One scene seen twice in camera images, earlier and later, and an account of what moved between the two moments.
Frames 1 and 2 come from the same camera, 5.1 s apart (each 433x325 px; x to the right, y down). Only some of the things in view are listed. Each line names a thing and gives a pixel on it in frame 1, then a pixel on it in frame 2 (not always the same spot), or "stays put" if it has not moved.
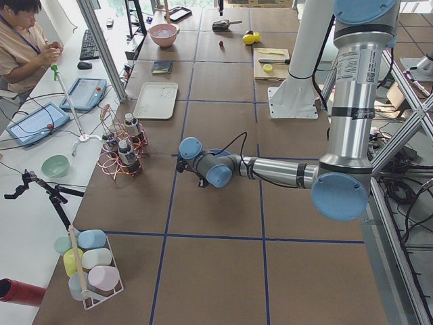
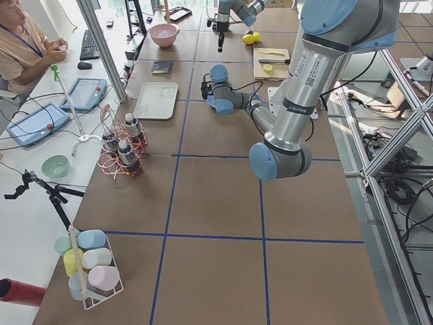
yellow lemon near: (248, 38) stays put
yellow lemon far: (256, 36) stays put
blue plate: (224, 153) to (210, 101)
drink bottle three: (128, 157) stays put
